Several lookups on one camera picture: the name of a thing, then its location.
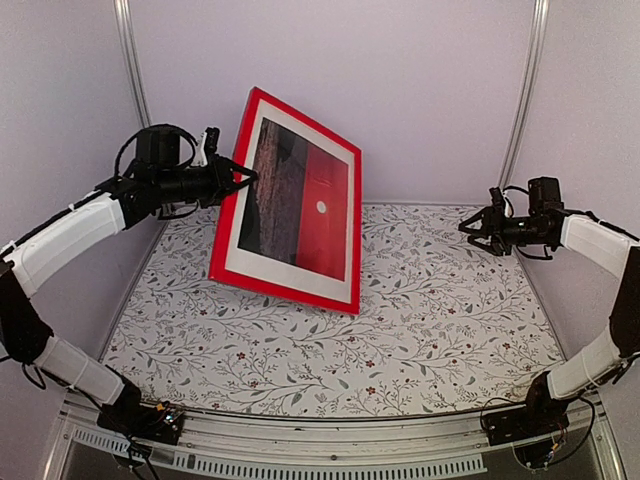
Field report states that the floral patterned table mat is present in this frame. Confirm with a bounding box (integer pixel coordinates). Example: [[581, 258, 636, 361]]
[[103, 204, 563, 418]]

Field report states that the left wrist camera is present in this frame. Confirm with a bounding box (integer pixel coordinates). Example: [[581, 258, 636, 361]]
[[192, 127, 220, 167]]

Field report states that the aluminium front rail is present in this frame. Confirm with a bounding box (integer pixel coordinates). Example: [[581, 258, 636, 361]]
[[43, 394, 632, 479]]

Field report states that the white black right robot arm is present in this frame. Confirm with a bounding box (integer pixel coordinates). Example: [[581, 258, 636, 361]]
[[458, 177, 639, 436]]

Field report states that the red grey photo print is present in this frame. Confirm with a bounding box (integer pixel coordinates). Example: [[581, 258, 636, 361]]
[[238, 119, 349, 280]]

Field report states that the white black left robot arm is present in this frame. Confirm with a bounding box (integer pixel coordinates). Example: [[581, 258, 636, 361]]
[[1, 124, 258, 434]]

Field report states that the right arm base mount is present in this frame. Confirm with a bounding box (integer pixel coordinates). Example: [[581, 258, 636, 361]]
[[479, 372, 596, 471]]

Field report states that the white mat board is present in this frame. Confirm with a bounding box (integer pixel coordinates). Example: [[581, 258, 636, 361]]
[[223, 97, 356, 304]]

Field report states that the right aluminium corner post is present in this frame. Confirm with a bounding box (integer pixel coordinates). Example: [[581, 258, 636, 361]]
[[498, 0, 550, 188]]

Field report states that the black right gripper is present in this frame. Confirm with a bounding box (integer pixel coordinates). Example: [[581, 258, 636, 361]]
[[459, 206, 549, 256]]

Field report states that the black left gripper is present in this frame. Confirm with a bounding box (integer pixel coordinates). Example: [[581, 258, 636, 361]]
[[156, 152, 259, 208]]

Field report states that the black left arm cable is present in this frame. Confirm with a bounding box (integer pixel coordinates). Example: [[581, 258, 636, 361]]
[[113, 123, 201, 181]]

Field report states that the red wooden picture frame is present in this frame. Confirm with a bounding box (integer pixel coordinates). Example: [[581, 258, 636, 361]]
[[207, 85, 364, 316]]

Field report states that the left aluminium corner post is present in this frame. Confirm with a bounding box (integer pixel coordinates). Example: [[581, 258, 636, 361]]
[[113, 0, 151, 127]]

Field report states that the aluminium corner post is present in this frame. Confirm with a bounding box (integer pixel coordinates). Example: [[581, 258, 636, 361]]
[[498, 0, 550, 188], [113, 0, 151, 127]]

